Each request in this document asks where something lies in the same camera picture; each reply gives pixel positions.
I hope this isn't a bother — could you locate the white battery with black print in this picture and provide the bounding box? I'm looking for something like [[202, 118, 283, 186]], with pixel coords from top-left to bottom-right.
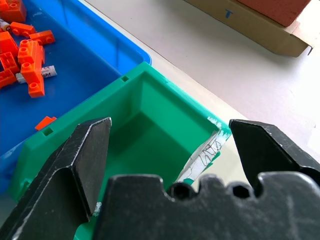
[[15, 64, 58, 84]]

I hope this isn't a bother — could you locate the white paper label tape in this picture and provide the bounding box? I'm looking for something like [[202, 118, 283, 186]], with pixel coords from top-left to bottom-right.
[[176, 116, 232, 186]]

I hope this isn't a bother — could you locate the orange toy building block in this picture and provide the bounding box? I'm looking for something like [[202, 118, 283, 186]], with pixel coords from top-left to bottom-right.
[[0, 0, 27, 23], [0, 51, 21, 74], [9, 21, 37, 38], [28, 29, 56, 46], [0, 31, 20, 55], [20, 59, 46, 99], [17, 39, 46, 66], [0, 68, 18, 90]]

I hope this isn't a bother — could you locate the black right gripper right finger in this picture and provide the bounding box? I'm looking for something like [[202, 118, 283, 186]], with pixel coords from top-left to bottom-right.
[[229, 119, 320, 191]]

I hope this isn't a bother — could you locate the blue plastic bin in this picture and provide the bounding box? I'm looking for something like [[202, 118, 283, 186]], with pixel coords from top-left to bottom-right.
[[0, 0, 153, 195]]

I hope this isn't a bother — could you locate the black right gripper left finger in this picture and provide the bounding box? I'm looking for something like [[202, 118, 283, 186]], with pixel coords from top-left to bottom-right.
[[0, 116, 112, 240]]

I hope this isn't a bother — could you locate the green plastic bin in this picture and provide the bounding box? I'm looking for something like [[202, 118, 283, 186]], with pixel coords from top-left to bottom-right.
[[7, 61, 232, 240]]

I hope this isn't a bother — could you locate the brown cardboard box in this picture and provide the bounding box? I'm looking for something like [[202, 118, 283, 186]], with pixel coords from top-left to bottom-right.
[[183, 0, 317, 59]]

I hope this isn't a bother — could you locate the white battery with red end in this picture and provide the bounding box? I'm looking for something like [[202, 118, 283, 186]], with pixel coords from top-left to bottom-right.
[[0, 18, 11, 33]]

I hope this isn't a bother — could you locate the small flat orange block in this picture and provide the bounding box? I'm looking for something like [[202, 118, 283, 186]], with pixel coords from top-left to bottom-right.
[[34, 115, 57, 132]]

